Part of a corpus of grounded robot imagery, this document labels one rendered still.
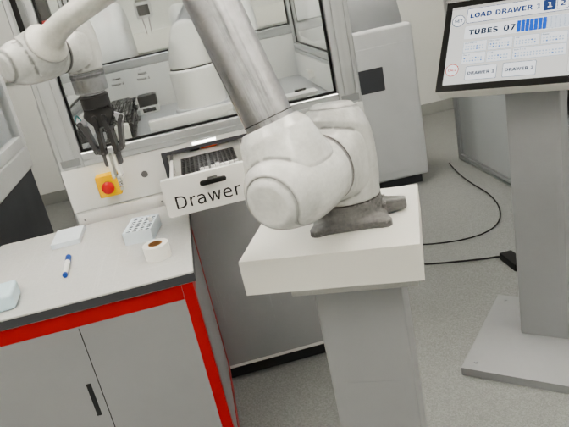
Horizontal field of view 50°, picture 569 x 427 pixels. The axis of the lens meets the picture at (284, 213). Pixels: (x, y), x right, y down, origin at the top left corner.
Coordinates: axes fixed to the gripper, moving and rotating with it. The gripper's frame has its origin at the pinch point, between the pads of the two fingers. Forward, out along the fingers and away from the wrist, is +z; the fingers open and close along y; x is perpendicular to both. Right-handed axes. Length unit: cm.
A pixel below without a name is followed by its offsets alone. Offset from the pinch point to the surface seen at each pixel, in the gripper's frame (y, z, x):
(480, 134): -163, 75, -208
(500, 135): -167, 70, -182
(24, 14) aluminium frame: 21, -43, -26
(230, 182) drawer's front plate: -30.4, 11.3, 0.4
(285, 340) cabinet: -32, 87, -34
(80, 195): 22.0, 13.7, -25.6
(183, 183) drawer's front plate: -17.7, 8.3, 2.4
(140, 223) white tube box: -1.0, 19.7, -4.1
